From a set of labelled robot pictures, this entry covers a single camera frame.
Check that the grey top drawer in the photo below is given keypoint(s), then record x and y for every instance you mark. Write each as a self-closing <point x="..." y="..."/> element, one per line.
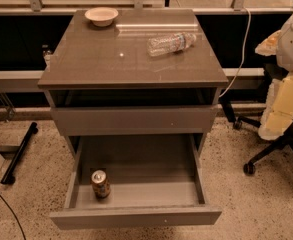
<point x="131" y="121"/>

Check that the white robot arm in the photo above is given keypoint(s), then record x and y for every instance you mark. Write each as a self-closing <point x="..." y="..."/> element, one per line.
<point x="284" y="50"/>

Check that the grey drawer cabinet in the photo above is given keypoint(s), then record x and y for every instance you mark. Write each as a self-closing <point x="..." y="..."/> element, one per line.
<point x="110" y="67"/>

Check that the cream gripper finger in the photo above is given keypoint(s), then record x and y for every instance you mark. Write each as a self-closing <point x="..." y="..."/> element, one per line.
<point x="268" y="46"/>
<point x="278" y="115"/>

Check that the clear plastic water bottle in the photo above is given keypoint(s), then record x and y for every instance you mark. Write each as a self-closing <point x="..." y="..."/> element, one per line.
<point x="170" y="43"/>

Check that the orange soda can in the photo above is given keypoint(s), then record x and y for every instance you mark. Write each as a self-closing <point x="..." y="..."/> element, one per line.
<point x="100" y="183"/>

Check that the open grey middle drawer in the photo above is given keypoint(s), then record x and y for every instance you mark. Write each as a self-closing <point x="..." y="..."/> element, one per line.
<point x="154" y="181"/>

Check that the black office chair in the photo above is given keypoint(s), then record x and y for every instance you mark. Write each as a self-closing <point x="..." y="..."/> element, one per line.
<point x="272" y="72"/>

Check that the white paper bowl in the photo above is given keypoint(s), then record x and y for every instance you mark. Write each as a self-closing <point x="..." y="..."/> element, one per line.
<point x="101" y="16"/>

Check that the black floor stand bar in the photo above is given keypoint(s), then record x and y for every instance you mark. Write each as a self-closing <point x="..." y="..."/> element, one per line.
<point x="8" y="177"/>

